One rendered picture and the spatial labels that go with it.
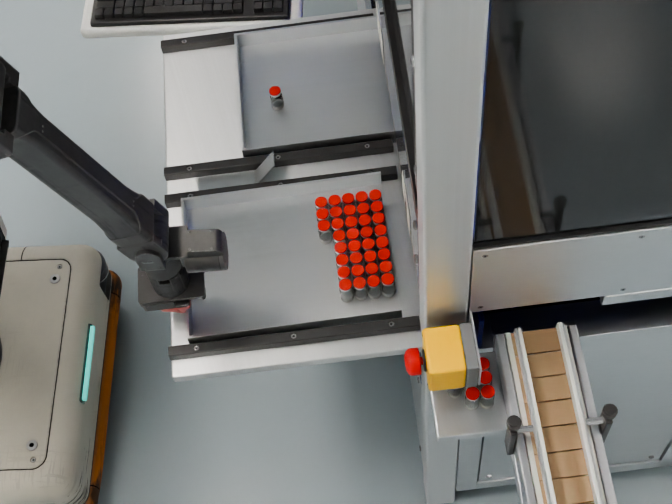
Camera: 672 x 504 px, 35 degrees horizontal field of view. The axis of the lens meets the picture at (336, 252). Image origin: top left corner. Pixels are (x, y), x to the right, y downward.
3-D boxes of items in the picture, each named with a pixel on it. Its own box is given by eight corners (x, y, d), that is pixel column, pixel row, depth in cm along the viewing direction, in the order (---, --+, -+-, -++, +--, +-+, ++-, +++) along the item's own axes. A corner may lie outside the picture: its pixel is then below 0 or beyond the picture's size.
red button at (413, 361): (428, 352, 157) (428, 341, 153) (432, 377, 155) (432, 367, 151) (403, 355, 157) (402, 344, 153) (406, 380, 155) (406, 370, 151)
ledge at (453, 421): (513, 353, 168) (514, 348, 166) (528, 431, 161) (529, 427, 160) (425, 363, 168) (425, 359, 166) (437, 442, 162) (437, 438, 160)
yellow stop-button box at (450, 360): (470, 341, 159) (471, 321, 152) (478, 386, 155) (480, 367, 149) (419, 347, 159) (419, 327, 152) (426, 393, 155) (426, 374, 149)
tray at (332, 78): (417, 22, 198) (417, 9, 195) (438, 137, 186) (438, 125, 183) (236, 46, 199) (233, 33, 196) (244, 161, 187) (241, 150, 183)
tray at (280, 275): (381, 182, 182) (380, 171, 179) (402, 319, 170) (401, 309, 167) (184, 208, 183) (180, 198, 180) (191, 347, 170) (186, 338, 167)
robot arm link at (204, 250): (133, 199, 150) (131, 255, 146) (214, 193, 150) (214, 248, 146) (152, 236, 161) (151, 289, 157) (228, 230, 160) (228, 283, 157)
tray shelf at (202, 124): (414, 9, 202) (414, 2, 201) (473, 345, 169) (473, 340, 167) (164, 41, 203) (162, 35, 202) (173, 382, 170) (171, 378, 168)
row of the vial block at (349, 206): (355, 205, 180) (353, 191, 176) (368, 300, 172) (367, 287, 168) (342, 207, 180) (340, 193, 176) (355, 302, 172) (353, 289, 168)
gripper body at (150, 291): (206, 301, 163) (197, 279, 157) (140, 309, 163) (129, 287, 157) (205, 264, 166) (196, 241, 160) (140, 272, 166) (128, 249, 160)
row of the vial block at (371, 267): (368, 203, 180) (367, 189, 176) (382, 298, 172) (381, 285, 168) (355, 205, 180) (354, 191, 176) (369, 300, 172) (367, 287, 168)
